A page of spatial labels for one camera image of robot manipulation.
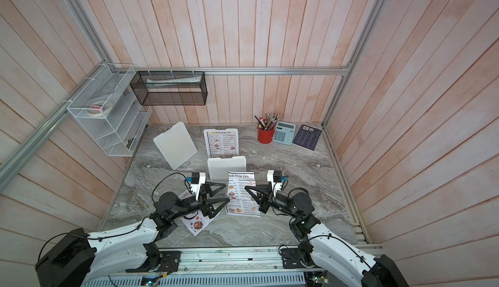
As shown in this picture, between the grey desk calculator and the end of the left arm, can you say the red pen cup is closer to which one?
the grey desk calculator

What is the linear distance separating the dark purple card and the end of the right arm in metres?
0.53

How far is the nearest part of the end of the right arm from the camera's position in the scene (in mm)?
629

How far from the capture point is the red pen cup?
103 cm

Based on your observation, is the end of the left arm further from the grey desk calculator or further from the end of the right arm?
the grey desk calculator

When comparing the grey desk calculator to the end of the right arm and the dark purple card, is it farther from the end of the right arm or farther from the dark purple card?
the end of the right arm

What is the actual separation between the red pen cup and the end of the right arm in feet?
1.50
